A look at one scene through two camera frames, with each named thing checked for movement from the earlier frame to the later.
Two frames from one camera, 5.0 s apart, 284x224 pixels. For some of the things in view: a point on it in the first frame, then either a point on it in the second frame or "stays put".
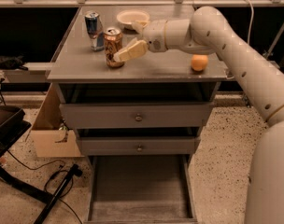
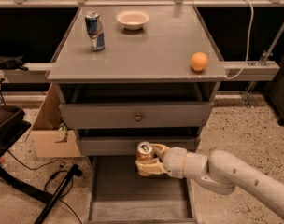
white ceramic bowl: x=128 y=17 stays put
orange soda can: x=113 y=43 → x=145 y=149
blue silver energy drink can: x=96 y=36 stays put
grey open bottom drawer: x=146 y=189 stays put
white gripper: x=154 y=35 → x=174 y=160
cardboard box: x=50 y=135 stays put
